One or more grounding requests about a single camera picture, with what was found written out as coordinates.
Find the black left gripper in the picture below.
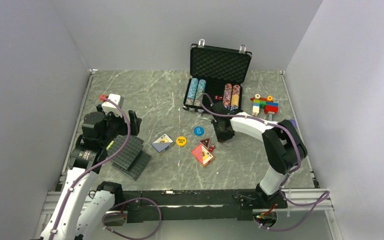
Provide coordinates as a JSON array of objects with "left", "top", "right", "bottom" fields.
[{"left": 97, "top": 104, "right": 141, "bottom": 147}]

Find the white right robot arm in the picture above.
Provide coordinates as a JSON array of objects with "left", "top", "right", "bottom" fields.
[{"left": 205, "top": 102, "right": 308, "bottom": 208}]

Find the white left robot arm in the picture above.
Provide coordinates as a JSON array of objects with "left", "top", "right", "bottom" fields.
[{"left": 39, "top": 105, "right": 142, "bottom": 240}]

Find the black triangular all-in marker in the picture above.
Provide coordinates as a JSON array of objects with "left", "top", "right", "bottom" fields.
[{"left": 199, "top": 137, "right": 211, "bottom": 149}]

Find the large dark grey baseplate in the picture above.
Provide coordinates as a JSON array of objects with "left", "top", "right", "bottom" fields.
[{"left": 106, "top": 135, "right": 144, "bottom": 170}]

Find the blue small blind button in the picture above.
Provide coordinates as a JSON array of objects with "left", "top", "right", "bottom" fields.
[{"left": 193, "top": 126, "right": 205, "bottom": 136}]

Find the red backed card deck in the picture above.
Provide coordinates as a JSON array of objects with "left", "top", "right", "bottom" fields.
[{"left": 190, "top": 143, "right": 215, "bottom": 167}]

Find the yellow big blind button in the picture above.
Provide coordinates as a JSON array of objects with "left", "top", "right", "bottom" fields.
[{"left": 175, "top": 136, "right": 187, "bottom": 147}]

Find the lower dark grey baseplate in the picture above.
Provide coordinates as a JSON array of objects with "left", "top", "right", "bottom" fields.
[{"left": 112, "top": 150, "right": 152, "bottom": 181}]

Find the purple red blue chip stack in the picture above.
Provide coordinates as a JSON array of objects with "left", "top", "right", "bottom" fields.
[{"left": 222, "top": 83, "right": 233, "bottom": 110}]

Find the yellow and blue chip stack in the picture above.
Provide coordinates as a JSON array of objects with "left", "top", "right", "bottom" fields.
[{"left": 230, "top": 84, "right": 241, "bottom": 111}]

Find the green and grey chip stack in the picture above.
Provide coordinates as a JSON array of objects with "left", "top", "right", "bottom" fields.
[{"left": 193, "top": 79, "right": 207, "bottom": 107}]

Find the blue and grey chip stack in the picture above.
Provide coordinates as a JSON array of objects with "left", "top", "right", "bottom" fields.
[{"left": 185, "top": 78, "right": 199, "bottom": 105}]

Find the colourful toy brick figure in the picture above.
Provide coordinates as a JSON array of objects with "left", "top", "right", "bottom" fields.
[{"left": 250, "top": 94, "right": 279, "bottom": 121}]

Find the black poker chip case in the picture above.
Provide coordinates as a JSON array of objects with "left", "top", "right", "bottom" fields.
[{"left": 182, "top": 39, "right": 253, "bottom": 114}]

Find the purple toy microphone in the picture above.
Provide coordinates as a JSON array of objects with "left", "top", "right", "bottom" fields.
[{"left": 289, "top": 119, "right": 297, "bottom": 129}]

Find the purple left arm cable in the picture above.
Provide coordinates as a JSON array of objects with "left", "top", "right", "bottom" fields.
[{"left": 47, "top": 96, "right": 162, "bottom": 240}]

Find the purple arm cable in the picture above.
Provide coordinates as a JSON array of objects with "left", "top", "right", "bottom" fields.
[
  {"left": 47, "top": 96, "right": 162, "bottom": 240},
  {"left": 200, "top": 93, "right": 331, "bottom": 232}
]

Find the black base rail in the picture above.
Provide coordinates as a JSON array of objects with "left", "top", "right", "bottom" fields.
[{"left": 41, "top": 188, "right": 334, "bottom": 223}]

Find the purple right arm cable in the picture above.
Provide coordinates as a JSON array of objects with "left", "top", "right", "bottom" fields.
[{"left": 200, "top": 93, "right": 331, "bottom": 232}]

